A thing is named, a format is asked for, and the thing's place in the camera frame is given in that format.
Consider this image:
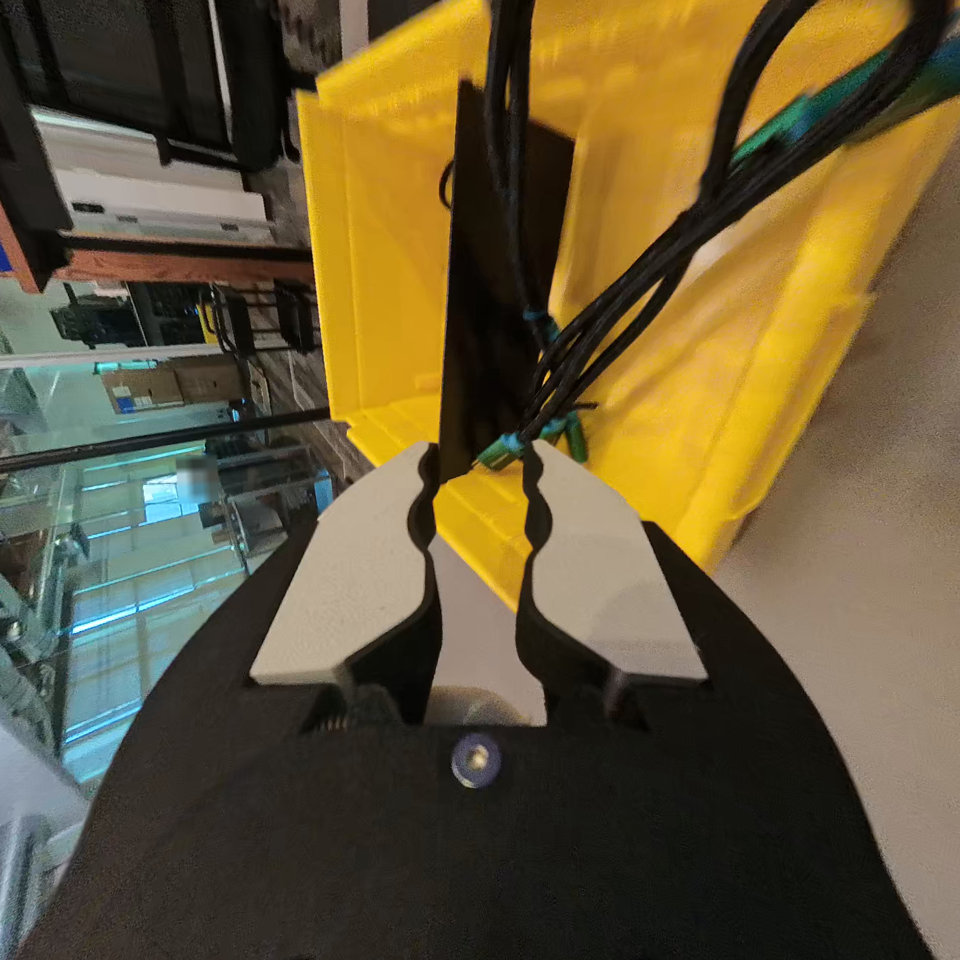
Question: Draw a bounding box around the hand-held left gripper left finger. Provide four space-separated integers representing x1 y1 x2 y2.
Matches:
249 441 445 727

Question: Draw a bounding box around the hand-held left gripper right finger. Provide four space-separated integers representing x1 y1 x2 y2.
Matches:
514 439 711 727

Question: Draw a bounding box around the yellow plastic bin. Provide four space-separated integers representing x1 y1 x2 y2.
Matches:
294 0 960 597

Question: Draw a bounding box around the black cable with green connectors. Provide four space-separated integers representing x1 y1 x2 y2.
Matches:
441 0 960 472

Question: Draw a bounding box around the cardboard box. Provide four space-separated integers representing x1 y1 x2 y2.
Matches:
101 360 249 414

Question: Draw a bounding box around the black bin divider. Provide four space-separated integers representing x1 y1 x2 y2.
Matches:
437 77 577 483

